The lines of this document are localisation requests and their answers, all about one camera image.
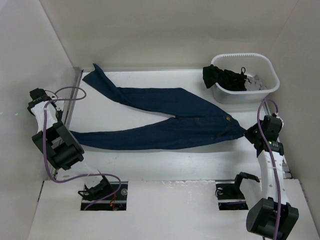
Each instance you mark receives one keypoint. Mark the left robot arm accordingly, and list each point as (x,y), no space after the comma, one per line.
(60,149)

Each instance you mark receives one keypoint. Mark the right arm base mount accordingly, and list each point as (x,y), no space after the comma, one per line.
(229,195)

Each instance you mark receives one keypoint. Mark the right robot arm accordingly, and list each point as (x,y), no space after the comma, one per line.
(270,213)

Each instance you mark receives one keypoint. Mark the grey white garment in basket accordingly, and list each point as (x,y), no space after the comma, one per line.
(254,83)

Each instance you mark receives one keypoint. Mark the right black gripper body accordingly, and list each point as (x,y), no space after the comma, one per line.
(252,133)

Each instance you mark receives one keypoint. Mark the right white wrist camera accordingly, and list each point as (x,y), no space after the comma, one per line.
(276,115)

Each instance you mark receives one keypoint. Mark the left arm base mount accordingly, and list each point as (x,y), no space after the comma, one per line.
(104,195)

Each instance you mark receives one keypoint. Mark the black garment in basket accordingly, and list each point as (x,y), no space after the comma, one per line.
(227,79)

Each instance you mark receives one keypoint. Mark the white plastic laundry basket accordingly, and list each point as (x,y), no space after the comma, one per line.
(260,77)

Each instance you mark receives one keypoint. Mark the dark blue denim trousers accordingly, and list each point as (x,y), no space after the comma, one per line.
(194,121)

